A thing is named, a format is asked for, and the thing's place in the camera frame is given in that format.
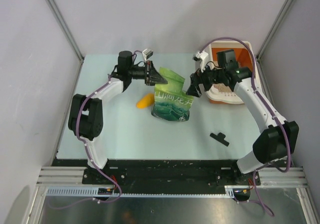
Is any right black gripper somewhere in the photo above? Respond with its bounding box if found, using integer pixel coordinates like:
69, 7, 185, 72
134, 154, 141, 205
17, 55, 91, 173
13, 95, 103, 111
185, 60, 225, 98

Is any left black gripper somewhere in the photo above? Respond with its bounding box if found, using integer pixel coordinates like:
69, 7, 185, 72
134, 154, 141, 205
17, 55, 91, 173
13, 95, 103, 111
128, 60, 168, 87

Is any orange plastic scoop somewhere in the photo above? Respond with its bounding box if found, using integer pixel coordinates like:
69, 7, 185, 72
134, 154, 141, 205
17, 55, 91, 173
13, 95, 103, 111
136, 93, 155, 109

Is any green litter bag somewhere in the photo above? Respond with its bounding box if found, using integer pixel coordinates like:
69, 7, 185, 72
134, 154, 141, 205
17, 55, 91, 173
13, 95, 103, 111
151, 67, 194, 122

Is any black bag clip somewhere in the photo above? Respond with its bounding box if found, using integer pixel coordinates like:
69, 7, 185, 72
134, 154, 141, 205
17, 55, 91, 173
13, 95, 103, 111
209, 132, 230, 147

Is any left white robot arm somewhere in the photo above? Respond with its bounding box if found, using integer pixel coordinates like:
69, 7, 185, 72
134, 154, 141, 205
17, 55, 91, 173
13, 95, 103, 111
68, 48, 168, 184

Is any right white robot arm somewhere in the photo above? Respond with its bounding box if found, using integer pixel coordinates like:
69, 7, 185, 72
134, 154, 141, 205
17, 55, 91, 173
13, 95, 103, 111
186, 49, 299, 185

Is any white orange litter box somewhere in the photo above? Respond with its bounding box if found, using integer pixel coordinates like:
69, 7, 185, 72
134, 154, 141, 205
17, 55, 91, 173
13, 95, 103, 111
205, 40, 253, 105

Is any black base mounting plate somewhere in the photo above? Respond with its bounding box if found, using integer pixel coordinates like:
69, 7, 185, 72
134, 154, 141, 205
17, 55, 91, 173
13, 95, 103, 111
51, 159, 295, 187

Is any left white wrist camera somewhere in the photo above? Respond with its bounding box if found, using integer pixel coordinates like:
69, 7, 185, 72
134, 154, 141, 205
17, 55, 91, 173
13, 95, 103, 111
141, 48, 154, 62

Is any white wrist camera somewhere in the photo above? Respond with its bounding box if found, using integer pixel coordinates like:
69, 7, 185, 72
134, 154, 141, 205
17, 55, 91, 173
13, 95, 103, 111
192, 51, 210, 73
141, 48, 154, 62

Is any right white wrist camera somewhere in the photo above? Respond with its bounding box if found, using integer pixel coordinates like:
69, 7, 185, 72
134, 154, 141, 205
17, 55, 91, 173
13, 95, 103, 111
192, 51, 210, 73

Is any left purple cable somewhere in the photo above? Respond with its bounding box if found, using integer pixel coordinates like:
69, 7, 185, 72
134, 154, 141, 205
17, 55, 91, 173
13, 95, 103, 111
46, 49, 146, 210

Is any purple cable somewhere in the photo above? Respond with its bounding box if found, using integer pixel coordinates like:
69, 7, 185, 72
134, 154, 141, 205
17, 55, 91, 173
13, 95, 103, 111
46, 49, 146, 210
198, 36, 293, 218

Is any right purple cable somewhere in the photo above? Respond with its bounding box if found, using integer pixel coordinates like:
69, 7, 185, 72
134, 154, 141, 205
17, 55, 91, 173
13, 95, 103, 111
198, 36, 293, 218

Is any grey slotted cable duct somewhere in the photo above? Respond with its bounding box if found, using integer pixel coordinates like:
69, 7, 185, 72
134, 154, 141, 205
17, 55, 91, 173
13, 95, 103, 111
46, 185, 250, 198

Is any aluminium extrusion rail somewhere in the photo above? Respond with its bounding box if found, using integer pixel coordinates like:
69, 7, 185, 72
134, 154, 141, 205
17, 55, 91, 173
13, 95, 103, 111
36, 166, 309, 188

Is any right aluminium frame post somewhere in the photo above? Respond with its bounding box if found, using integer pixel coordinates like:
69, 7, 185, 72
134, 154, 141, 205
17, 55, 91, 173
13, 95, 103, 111
256, 0, 296, 60

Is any aluminium frame post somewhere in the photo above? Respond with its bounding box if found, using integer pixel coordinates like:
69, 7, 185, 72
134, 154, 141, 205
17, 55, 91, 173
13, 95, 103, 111
256, 0, 296, 60
45, 0, 84, 62

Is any left aluminium frame post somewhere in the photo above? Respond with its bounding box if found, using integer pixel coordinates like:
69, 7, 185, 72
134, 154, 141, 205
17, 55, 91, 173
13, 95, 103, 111
45, 0, 84, 62

